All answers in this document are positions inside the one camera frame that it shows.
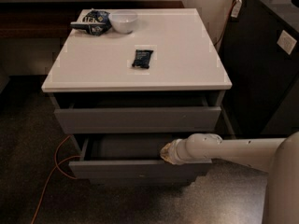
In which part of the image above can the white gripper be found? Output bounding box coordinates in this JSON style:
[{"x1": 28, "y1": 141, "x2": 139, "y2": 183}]
[{"x1": 160, "y1": 139, "x2": 192, "y2": 165}]

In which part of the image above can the grey drawer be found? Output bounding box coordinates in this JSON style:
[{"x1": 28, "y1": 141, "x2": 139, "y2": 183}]
[
  {"x1": 90, "y1": 177, "x2": 195, "y2": 187},
  {"x1": 69, "y1": 133, "x2": 212, "y2": 180},
  {"x1": 54, "y1": 105, "x2": 221, "y2": 134}
]

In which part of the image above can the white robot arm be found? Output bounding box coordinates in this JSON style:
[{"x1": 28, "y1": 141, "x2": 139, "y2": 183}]
[{"x1": 160, "y1": 133, "x2": 299, "y2": 224}]

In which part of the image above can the grey top drawer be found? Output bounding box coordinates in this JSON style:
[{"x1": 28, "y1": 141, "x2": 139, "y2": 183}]
[{"x1": 54, "y1": 105, "x2": 221, "y2": 134}]

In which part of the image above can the white top drawer cabinet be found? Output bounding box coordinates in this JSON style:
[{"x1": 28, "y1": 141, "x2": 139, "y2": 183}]
[{"x1": 41, "y1": 8, "x2": 233, "y2": 142}]

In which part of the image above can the grey bottom drawer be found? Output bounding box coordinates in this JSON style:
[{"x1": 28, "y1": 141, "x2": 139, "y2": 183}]
[{"x1": 90, "y1": 177, "x2": 195, "y2": 187}]

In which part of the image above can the small dark blue snack packet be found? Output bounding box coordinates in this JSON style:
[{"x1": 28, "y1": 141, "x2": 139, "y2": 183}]
[{"x1": 132, "y1": 49, "x2": 153, "y2": 69}]

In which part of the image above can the black side cabinet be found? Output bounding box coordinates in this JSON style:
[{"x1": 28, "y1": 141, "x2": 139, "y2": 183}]
[{"x1": 220, "y1": 0, "x2": 299, "y2": 137}]

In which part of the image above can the white bowl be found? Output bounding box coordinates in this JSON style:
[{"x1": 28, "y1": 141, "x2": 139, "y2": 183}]
[{"x1": 108, "y1": 9, "x2": 138, "y2": 34}]

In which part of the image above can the blue chip bag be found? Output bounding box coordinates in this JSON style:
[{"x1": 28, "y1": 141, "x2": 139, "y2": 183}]
[{"x1": 70, "y1": 9, "x2": 112, "y2": 36}]

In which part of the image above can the white label on cabinet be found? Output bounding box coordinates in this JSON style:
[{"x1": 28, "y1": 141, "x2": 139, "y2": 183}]
[{"x1": 277, "y1": 30, "x2": 297, "y2": 55}]

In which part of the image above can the dark wooden bench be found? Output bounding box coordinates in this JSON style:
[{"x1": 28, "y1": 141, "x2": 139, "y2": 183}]
[{"x1": 0, "y1": 1, "x2": 184, "y2": 38}]

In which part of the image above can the orange cable on floor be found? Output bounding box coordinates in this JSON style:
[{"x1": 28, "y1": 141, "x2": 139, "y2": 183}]
[{"x1": 30, "y1": 135, "x2": 82, "y2": 224}]

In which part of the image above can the orange cable with white tag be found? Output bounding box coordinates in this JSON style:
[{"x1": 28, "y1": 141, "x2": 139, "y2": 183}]
[{"x1": 213, "y1": 0, "x2": 299, "y2": 47}]

